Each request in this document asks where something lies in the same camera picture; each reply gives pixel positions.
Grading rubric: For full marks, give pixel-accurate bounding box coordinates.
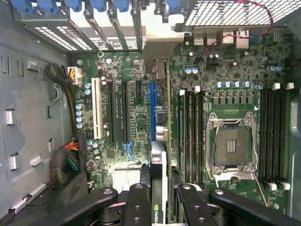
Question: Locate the silver rear port block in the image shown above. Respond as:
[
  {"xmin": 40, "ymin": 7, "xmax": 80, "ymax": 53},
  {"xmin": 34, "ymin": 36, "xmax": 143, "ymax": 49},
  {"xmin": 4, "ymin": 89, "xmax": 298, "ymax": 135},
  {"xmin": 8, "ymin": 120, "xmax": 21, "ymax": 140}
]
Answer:
[
  {"xmin": 221, "ymin": 30, "xmax": 235, "ymax": 46},
  {"xmin": 235, "ymin": 27, "xmax": 250, "ymax": 49},
  {"xmin": 192, "ymin": 32, "xmax": 217, "ymax": 46}
]

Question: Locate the black RAM slot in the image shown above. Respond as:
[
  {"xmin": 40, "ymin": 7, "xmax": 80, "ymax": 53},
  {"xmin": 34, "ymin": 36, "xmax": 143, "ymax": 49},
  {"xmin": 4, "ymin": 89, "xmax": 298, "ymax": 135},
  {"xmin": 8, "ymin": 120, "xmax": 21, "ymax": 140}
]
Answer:
[
  {"xmin": 266, "ymin": 83, "xmax": 276, "ymax": 191},
  {"xmin": 191, "ymin": 85, "xmax": 200, "ymax": 185},
  {"xmin": 274, "ymin": 89, "xmax": 282, "ymax": 186},
  {"xmin": 185, "ymin": 90, "xmax": 193, "ymax": 185},
  {"xmin": 259, "ymin": 89, "xmax": 268, "ymax": 186},
  {"xmin": 198, "ymin": 90, "xmax": 206, "ymax": 186},
  {"xmin": 280, "ymin": 82, "xmax": 294, "ymax": 191}
]

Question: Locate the socket locking lever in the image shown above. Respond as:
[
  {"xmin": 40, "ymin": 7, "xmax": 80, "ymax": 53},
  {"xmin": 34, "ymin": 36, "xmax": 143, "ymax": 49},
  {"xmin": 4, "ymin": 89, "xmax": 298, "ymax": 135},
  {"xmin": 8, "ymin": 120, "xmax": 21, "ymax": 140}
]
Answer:
[{"xmin": 253, "ymin": 173, "xmax": 270, "ymax": 209}]

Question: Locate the red black twisted wire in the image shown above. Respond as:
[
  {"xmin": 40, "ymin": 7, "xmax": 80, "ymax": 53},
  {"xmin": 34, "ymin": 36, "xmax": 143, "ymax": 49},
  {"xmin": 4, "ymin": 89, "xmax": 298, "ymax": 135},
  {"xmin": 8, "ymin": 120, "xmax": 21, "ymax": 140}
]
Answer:
[{"xmin": 199, "ymin": 0, "xmax": 275, "ymax": 65}]

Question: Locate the open grey PC case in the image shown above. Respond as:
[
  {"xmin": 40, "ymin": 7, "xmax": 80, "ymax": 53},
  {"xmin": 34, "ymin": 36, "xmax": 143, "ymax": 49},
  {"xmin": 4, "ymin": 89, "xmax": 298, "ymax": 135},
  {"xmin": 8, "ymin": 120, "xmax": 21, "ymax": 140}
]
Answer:
[{"xmin": 0, "ymin": 0, "xmax": 301, "ymax": 226}]

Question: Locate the long black expansion slot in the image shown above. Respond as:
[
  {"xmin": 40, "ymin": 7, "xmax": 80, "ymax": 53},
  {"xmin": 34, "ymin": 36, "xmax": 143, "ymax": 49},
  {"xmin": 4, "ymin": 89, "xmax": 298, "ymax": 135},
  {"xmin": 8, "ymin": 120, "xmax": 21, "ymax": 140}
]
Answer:
[
  {"xmin": 108, "ymin": 81, "xmax": 118, "ymax": 144},
  {"xmin": 121, "ymin": 81, "xmax": 130, "ymax": 144}
]

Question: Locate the blue expansion slot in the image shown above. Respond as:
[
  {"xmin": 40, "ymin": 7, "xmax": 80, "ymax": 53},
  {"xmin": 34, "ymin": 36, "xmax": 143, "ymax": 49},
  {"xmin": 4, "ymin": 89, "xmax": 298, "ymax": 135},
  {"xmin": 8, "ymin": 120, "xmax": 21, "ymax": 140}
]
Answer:
[{"xmin": 150, "ymin": 79, "xmax": 158, "ymax": 143}]

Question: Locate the black yellow power wire bundle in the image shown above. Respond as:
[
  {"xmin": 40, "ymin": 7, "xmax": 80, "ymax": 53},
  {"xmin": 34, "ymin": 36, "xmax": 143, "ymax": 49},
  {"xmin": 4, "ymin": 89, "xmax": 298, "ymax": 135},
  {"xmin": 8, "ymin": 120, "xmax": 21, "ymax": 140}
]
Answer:
[{"xmin": 45, "ymin": 62, "xmax": 83, "ymax": 136}]

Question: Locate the white expansion slot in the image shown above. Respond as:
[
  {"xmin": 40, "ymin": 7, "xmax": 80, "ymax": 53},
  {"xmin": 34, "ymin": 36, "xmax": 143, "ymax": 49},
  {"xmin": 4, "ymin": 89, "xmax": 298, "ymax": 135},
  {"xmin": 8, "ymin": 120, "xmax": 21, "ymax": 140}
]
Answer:
[{"xmin": 91, "ymin": 77, "xmax": 104, "ymax": 140}]

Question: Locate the short black expansion slot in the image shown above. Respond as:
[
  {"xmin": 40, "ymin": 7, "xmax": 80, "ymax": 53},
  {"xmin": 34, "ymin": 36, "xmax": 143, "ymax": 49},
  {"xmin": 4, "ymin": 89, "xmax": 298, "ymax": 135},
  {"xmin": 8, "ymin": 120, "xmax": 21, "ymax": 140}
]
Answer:
[{"xmin": 135, "ymin": 81, "xmax": 144, "ymax": 100}]

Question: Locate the black air duct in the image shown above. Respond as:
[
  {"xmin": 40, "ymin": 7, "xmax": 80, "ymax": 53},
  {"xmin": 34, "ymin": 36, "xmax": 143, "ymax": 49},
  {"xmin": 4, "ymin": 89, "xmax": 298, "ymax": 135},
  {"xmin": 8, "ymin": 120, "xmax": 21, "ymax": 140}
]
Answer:
[{"xmin": 30, "ymin": 168, "xmax": 99, "ymax": 226}]

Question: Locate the metal socket cover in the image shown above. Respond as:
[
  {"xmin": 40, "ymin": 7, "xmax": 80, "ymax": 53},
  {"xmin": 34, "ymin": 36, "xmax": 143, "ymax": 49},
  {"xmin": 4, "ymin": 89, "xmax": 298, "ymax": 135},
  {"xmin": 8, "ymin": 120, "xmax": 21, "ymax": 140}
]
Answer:
[{"xmin": 211, "ymin": 171, "xmax": 259, "ymax": 187}]

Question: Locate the silver chipset heatsink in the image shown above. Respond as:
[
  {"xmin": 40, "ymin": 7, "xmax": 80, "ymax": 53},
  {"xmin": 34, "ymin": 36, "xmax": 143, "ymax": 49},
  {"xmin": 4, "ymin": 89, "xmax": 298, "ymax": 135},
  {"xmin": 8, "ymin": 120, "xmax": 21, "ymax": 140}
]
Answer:
[{"xmin": 112, "ymin": 163, "xmax": 144, "ymax": 191}]

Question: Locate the blue data wire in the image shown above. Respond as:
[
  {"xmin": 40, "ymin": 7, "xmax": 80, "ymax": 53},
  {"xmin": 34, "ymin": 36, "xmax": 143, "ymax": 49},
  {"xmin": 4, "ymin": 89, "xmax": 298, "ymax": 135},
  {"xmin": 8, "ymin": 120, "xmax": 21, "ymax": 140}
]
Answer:
[{"xmin": 122, "ymin": 142, "xmax": 137, "ymax": 162}]

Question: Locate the coloured power wire bundle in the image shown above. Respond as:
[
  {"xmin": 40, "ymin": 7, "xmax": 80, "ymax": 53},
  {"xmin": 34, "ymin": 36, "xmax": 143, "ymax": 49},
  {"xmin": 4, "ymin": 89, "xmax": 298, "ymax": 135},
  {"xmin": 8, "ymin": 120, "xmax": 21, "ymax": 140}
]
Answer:
[{"xmin": 48, "ymin": 137, "xmax": 83, "ymax": 186}]

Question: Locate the metal slot cover blank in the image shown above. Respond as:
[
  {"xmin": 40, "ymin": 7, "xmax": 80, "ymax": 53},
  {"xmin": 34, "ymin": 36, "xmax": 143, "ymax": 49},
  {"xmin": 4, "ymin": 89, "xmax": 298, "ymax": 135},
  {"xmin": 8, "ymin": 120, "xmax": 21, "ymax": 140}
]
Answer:
[
  {"xmin": 83, "ymin": 4, "xmax": 114, "ymax": 51},
  {"xmin": 130, "ymin": 0, "xmax": 144, "ymax": 51},
  {"xmin": 67, "ymin": 19, "xmax": 99, "ymax": 51},
  {"xmin": 107, "ymin": 4, "xmax": 129, "ymax": 51}
]

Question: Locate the green motherboard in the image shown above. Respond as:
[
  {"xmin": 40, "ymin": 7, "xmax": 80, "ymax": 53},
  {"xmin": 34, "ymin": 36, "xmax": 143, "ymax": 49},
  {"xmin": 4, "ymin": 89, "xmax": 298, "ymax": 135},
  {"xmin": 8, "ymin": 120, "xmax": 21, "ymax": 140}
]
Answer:
[{"xmin": 67, "ymin": 32, "xmax": 293, "ymax": 214}]

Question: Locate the blue card retention clip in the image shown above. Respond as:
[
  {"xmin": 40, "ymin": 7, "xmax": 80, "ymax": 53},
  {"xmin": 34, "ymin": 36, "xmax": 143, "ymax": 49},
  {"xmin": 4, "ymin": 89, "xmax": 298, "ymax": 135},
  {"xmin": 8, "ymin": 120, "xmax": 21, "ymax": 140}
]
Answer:
[
  {"xmin": 113, "ymin": 0, "xmax": 130, "ymax": 13},
  {"xmin": 64, "ymin": 0, "xmax": 83, "ymax": 13},
  {"xmin": 37, "ymin": 0, "xmax": 58, "ymax": 15},
  {"xmin": 10, "ymin": 0, "xmax": 33, "ymax": 14},
  {"xmin": 167, "ymin": 0, "xmax": 182, "ymax": 13},
  {"xmin": 90, "ymin": 0, "xmax": 108, "ymax": 13}
]

